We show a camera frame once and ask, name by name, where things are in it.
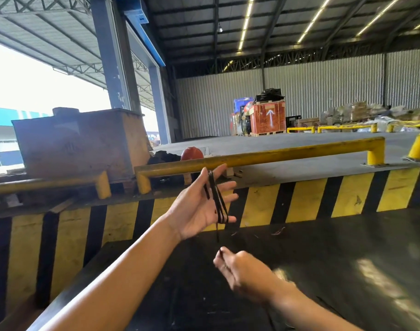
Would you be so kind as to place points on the person's left hand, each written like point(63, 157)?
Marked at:
point(191, 210)

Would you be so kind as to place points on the person's right hand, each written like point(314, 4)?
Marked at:
point(247, 274)

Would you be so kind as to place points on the person's left thumb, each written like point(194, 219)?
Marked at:
point(215, 170)

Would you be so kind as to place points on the person's left middle finger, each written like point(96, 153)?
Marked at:
point(231, 198)

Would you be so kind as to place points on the person's right fingers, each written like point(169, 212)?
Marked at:
point(225, 261)

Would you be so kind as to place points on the person's left forearm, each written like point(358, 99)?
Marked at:
point(120, 279)

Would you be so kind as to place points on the person's right forearm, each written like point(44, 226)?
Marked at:
point(306, 311)

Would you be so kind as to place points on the red hard hat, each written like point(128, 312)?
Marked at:
point(192, 154)

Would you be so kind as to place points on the black bag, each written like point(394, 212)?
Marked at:
point(164, 157)

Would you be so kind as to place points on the yellow black striped dock edge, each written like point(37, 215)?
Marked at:
point(299, 199)

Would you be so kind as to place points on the blue machine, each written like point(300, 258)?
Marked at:
point(241, 106)

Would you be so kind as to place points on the red crate with white arrow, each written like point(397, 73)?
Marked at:
point(267, 117)

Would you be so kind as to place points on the blue steel column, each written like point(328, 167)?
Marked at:
point(110, 55)
point(160, 103)

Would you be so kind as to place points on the black plastic wrapped load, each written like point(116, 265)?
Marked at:
point(269, 94)

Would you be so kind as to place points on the rusty metal box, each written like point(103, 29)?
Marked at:
point(79, 143)

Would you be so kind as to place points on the pile of wrapped goods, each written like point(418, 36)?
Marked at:
point(368, 113)

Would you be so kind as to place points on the blue building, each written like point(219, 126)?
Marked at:
point(6, 134)

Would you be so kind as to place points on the long yellow guard rail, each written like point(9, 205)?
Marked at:
point(282, 153)

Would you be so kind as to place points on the short yellow floor rail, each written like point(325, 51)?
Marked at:
point(299, 128)

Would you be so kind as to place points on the worn yellow guard rail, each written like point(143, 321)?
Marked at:
point(41, 185)

